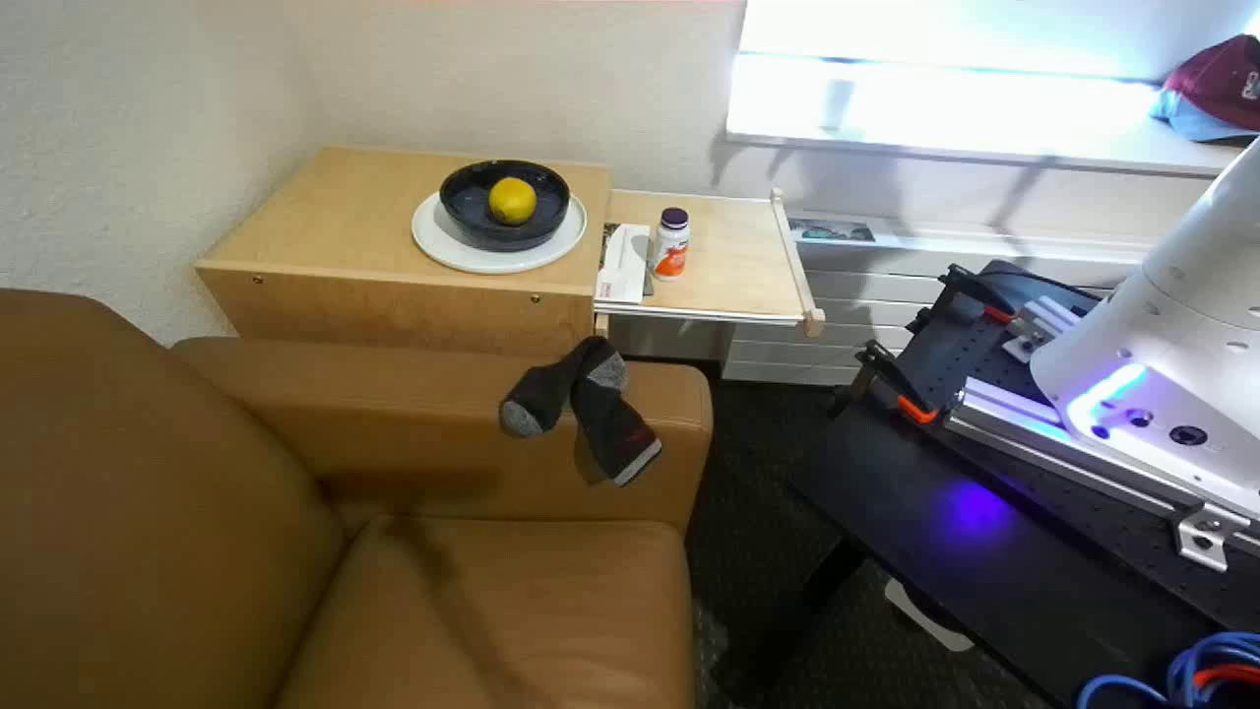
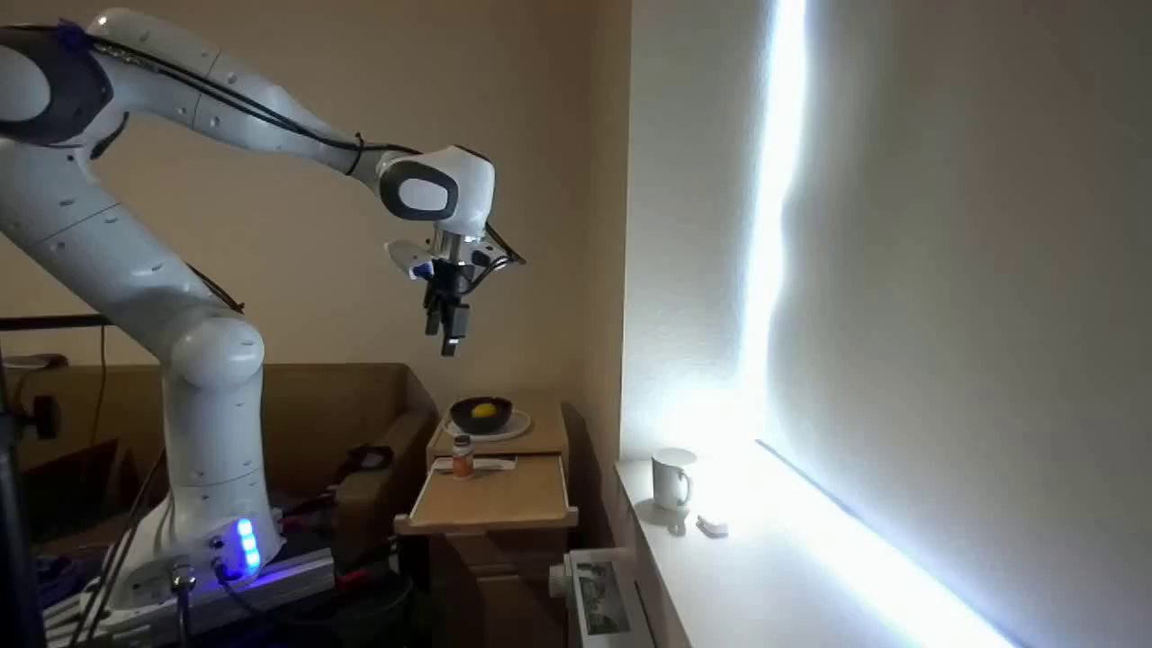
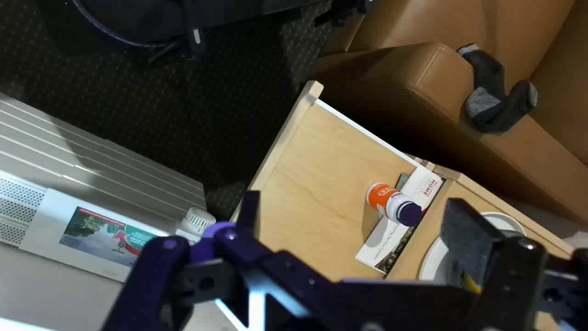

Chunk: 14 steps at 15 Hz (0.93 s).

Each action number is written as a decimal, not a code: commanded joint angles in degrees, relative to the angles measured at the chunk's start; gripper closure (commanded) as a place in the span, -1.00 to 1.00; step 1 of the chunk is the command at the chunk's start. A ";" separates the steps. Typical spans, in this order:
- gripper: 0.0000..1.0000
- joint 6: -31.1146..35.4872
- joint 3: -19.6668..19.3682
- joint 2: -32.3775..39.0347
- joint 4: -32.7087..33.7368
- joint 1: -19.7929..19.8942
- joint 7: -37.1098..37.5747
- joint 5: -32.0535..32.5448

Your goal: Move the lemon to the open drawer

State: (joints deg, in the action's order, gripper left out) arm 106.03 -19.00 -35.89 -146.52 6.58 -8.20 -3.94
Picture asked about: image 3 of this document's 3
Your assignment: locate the orange white purple bottle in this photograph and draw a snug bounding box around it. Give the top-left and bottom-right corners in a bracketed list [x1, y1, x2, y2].
[365, 183, 422, 227]

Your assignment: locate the open wooden drawer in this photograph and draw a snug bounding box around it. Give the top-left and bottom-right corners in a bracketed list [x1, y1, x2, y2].
[249, 82, 426, 280]

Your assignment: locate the dark grey sock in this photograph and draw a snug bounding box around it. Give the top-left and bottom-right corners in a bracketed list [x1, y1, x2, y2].
[457, 45, 538, 135]

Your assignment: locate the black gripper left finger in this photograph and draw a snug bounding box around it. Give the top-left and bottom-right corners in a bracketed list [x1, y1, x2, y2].
[235, 192, 260, 234]

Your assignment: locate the white round plate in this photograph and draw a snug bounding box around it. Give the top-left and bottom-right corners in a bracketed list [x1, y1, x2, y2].
[418, 212, 525, 286]

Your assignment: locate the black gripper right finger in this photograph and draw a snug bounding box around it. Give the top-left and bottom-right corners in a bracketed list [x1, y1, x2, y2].
[440, 199, 507, 286]

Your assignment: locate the wooden nightstand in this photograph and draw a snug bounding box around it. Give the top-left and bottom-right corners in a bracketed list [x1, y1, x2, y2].
[383, 164, 576, 331]

